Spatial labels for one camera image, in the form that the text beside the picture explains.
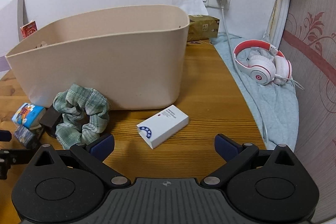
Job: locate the light blue blanket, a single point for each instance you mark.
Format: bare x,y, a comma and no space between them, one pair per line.
274,107

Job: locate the blue cartoon tissue pack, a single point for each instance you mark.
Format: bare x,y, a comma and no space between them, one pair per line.
28,115

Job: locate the red white headphones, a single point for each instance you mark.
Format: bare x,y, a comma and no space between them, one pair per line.
262,69

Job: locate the red white milk carton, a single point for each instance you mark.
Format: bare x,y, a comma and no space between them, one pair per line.
28,29

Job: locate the white purple headboard panel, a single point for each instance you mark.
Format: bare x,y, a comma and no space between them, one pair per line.
13,17

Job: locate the white medicine box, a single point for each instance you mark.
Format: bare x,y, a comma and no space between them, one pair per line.
161,126

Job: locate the beige plastic storage bin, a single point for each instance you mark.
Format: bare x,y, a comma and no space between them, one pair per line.
133,55

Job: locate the green fabric scrunchie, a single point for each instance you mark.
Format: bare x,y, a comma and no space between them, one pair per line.
85,113

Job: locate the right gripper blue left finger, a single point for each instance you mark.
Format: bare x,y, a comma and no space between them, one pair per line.
91,156

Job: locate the white door frame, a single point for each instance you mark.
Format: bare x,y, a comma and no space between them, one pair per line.
278,22

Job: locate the gold tissue box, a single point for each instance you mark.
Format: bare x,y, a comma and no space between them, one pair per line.
202,26

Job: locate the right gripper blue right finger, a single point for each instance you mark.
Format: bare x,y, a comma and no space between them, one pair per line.
237,156

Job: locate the dark brown small box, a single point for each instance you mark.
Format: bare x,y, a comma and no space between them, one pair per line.
50,120

